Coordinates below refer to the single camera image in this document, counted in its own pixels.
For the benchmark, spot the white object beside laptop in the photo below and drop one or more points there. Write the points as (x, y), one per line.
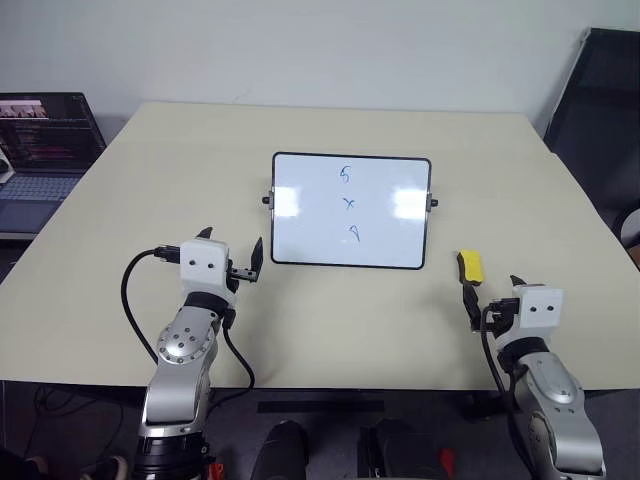
(4, 167)

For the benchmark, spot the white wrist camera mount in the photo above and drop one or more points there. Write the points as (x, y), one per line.
(542, 307)
(202, 267)

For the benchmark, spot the dark shoe with white sole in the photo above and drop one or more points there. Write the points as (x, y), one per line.
(107, 467)

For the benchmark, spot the dark rounded narrow shape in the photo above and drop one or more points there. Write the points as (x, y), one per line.
(280, 452)

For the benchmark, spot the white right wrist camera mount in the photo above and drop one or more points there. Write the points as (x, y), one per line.
(542, 307)

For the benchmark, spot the white round object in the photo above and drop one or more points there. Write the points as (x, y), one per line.
(632, 235)

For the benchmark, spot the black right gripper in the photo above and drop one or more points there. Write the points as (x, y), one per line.
(502, 315)

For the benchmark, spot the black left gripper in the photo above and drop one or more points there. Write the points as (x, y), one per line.
(243, 275)

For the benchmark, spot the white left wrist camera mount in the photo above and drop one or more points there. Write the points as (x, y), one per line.
(202, 267)

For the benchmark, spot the red pointed part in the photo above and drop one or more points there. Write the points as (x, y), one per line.
(447, 460)

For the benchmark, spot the small black-framed whiteboard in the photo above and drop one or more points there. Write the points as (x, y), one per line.
(350, 210)

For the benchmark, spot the black chair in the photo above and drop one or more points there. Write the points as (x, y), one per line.
(597, 125)

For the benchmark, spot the open laptop computer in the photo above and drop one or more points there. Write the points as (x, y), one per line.
(45, 150)

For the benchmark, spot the small red part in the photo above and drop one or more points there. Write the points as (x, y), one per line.
(216, 472)

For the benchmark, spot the yellow sponge eraser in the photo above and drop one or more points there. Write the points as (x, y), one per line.
(472, 267)

